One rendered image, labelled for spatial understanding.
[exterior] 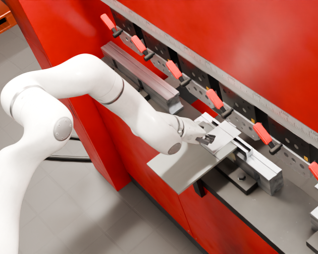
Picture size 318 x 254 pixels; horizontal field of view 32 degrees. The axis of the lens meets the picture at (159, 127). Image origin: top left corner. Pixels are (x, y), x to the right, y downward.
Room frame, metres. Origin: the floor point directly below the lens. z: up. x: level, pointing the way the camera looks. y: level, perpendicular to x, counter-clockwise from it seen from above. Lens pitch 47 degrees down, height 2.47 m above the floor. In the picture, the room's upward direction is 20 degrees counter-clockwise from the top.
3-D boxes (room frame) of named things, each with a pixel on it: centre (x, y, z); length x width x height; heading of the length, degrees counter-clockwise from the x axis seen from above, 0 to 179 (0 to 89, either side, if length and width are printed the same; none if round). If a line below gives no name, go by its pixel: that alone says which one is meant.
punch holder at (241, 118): (1.09, -0.27, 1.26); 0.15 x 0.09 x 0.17; 23
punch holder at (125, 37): (1.65, -0.04, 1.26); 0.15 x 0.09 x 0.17; 23
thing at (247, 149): (1.23, -0.22, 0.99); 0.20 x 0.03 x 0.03; 23
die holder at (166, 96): (1.76, 0.00, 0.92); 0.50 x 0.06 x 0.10; 23
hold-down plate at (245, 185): (1.20, -0.17, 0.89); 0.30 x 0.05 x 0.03; 23
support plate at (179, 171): (1.20, -0.07, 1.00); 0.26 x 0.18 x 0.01; 113
